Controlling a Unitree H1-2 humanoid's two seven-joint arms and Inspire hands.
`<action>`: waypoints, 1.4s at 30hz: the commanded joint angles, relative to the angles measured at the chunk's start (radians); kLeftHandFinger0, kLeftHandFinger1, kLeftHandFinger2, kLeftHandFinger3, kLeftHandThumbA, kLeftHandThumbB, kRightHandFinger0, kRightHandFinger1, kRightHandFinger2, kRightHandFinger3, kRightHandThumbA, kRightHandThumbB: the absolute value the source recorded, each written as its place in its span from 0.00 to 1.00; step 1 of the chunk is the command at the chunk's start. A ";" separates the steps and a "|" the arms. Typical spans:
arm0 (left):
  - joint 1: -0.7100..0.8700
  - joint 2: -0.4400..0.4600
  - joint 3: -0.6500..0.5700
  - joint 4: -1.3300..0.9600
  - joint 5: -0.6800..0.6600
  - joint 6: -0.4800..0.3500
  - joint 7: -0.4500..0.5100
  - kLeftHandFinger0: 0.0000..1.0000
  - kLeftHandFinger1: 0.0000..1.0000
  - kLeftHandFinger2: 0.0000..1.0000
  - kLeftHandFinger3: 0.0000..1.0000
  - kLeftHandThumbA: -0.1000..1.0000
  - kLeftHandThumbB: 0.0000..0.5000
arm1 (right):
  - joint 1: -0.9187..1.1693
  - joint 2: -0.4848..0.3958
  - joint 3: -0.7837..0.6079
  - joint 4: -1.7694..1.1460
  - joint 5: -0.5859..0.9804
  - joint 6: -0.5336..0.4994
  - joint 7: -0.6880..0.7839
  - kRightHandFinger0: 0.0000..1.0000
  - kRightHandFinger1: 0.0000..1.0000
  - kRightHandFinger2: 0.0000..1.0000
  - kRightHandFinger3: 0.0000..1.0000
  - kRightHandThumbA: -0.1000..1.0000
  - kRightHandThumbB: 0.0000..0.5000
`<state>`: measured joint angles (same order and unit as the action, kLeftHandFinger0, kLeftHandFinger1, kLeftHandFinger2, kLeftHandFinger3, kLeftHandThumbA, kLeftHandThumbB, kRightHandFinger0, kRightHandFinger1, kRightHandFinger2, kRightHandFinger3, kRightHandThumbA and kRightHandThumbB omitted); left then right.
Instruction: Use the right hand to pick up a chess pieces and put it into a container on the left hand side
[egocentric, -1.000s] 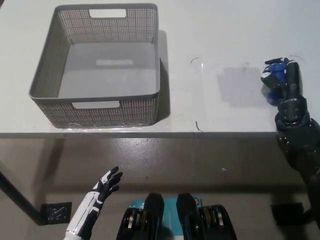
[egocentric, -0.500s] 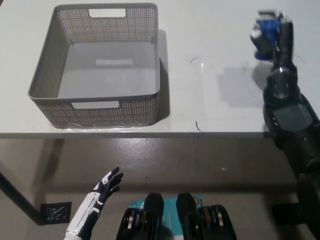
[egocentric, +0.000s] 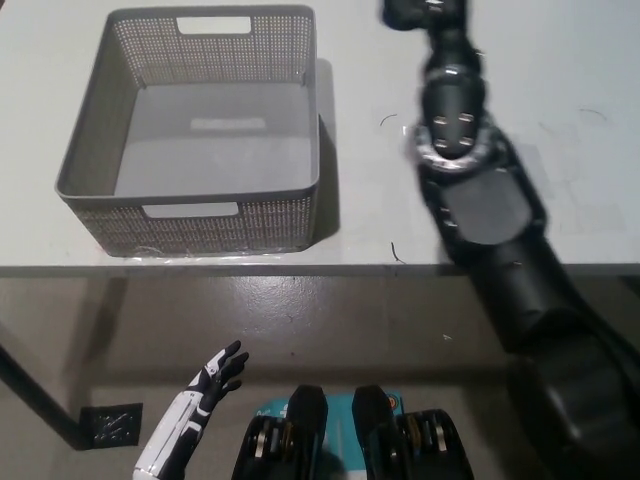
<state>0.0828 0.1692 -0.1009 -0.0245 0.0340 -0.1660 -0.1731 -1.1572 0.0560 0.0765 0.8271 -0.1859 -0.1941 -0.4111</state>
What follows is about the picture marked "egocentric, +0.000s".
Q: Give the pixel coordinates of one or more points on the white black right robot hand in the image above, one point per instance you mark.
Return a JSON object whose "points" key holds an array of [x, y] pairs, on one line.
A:
{"points": [[425, 12]]}

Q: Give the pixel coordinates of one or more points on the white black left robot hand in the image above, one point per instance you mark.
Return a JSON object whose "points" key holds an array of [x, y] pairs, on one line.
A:
{"points": [[175, 425]]}

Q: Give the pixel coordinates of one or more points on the black table foot plate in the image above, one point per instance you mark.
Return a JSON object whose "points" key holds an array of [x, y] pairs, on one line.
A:
{"points": [[112, 425]]}

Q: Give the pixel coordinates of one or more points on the black metal table leg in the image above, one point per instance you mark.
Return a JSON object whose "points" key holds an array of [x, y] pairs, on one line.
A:
{"points": [[45, 400]]}

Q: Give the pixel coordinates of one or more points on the black teal robot body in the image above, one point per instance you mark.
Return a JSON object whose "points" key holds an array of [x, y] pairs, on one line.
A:
{"points": [[310, 425]]}

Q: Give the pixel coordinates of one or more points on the grey perforated plastic basket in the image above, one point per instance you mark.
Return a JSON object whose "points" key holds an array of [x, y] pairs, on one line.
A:
{"points": [[215, 150]]}

